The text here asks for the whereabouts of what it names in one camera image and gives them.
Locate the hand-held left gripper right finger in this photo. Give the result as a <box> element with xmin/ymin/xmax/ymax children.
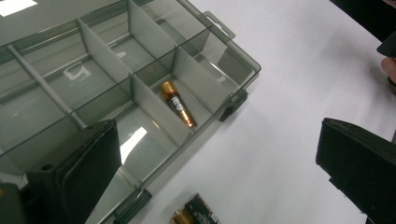
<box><xmin>315</xmin><ymin>117</ymin><xmax>396</xmax><ymax>224</ymax></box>

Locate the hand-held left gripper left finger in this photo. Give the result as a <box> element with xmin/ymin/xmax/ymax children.
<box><xmin>26</xmin><ymin>119</ymin><xmax>122</xmax><ymax>224</ymax></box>

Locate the black and copper battery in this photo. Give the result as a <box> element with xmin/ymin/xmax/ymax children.
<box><xmin>185</xmin><ymin>192</ymin><xmax>220</xmax><ymax>224</ymax></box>
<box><xmin>159</xmin><ymin>80</ymin><xmax>198</xmax><ymax>130</ymax></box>
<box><xmin>169</xmin><ymin>208</ymin><xmax>197</xmax><ymax>224</ymax></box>

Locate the grey transparent storage box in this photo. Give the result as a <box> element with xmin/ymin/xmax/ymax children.
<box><xmin>0</xmin><ymin>0</ymin><xmax>262</xmax><ymax>224</ymax></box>

